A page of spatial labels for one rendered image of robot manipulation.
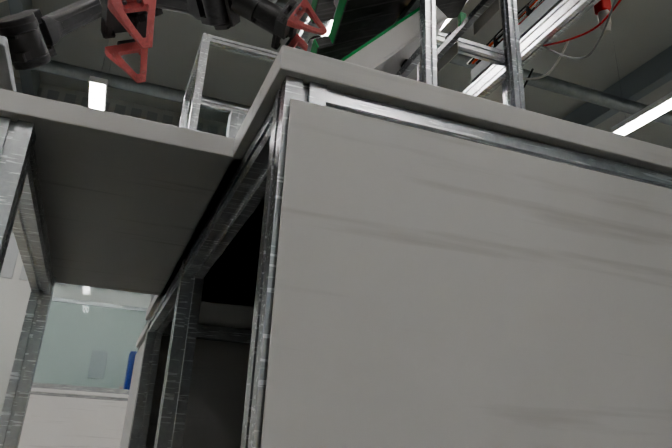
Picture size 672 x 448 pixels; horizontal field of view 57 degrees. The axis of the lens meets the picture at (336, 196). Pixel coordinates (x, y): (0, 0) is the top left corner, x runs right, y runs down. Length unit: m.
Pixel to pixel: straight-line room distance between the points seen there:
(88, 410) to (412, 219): 5.80
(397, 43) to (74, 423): 5.59
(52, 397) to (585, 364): 5.85
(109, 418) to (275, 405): 5.80
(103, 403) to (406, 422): 5.81
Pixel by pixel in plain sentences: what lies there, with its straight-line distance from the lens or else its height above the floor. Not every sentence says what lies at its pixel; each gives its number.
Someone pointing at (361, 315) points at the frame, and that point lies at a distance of 0.58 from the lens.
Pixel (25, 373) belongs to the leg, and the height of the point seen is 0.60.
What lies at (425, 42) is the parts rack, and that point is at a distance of 1.05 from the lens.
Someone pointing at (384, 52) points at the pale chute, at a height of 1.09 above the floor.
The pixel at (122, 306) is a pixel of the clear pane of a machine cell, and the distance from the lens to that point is 6.47.
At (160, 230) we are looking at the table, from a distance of 1.17.
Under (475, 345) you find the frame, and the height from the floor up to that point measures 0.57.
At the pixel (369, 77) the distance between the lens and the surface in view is 0.68.
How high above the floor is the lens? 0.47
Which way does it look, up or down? 23 degrees up
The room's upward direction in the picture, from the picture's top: 3 degrees clockwise
